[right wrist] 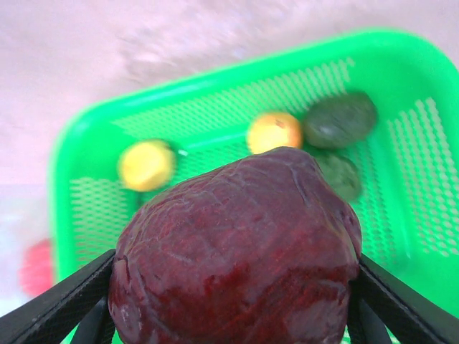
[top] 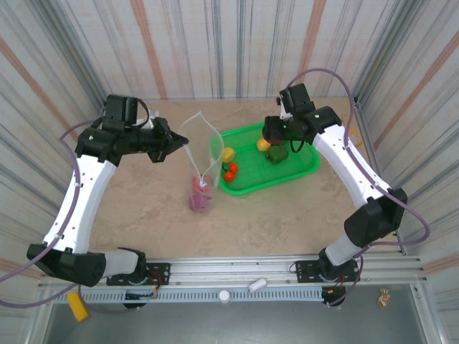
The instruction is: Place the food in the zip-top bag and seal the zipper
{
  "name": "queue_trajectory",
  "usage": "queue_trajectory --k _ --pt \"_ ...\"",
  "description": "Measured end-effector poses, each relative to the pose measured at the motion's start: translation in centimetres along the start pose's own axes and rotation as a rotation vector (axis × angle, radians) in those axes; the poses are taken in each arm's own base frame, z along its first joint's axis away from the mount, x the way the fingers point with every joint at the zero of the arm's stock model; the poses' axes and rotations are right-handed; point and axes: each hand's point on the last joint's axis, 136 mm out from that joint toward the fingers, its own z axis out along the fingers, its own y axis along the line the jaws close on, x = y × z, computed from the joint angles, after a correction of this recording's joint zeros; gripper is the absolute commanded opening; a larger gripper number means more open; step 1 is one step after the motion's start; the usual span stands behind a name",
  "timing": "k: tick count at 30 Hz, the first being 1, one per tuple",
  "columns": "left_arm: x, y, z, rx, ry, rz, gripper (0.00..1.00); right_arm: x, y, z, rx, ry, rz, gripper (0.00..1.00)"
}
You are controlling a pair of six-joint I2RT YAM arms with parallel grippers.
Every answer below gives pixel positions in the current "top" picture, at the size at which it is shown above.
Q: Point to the yellow pear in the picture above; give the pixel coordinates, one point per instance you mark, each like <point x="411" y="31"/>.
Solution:
<point x="262" y="145"/>

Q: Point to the green bell pepper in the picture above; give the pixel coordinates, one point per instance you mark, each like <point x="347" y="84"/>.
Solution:
<point x="277" y="155"/>

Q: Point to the clear zip-top bag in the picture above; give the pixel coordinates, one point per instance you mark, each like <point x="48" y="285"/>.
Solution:
<point x="199" y="132"/>

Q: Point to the yellow lemon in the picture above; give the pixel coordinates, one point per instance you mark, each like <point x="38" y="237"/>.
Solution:
<point x="228" y="155"/>

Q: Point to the green plastic mesh basket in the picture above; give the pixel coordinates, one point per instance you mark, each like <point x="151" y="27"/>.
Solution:
<point x="251" y="179"/>

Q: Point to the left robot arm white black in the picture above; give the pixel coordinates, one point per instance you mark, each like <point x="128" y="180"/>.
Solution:
<point x="86" y="193"/>

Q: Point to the small white cylinder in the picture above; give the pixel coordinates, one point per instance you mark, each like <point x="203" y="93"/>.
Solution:
<point x="257" y="284"/>

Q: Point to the white round cap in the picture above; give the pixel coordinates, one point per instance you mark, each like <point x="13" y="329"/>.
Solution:
<point x="224" y="295"/>

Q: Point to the yellow plastic block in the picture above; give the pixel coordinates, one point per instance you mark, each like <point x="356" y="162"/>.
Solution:
<point x="77" y="306"/>

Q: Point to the small colourful figurine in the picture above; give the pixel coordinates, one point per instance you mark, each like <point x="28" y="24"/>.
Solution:
<point x="384" y="298"/>

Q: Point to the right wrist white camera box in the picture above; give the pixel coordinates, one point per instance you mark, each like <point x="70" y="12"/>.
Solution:
<point x="285" y="112"/>

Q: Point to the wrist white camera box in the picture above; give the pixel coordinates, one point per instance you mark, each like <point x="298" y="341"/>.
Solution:
<point x="153" y="116"/>
<point x="285" y="112"/>

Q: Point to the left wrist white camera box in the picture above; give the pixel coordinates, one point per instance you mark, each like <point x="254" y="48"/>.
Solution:
<point x="153" y="116"/>

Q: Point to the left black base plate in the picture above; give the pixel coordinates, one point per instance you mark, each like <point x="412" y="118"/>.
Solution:
<point x="159" y="272"/>

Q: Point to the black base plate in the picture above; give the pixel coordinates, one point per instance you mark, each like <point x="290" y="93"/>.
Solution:
<point x="305" y="272"/>
<point x="159" y="272"/>

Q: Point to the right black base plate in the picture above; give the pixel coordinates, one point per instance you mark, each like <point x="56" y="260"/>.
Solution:
<point x="305" y="272"/>

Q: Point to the aluminium mounting rail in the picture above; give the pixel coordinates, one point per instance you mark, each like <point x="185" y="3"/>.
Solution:
<point x="233" y="270"/>

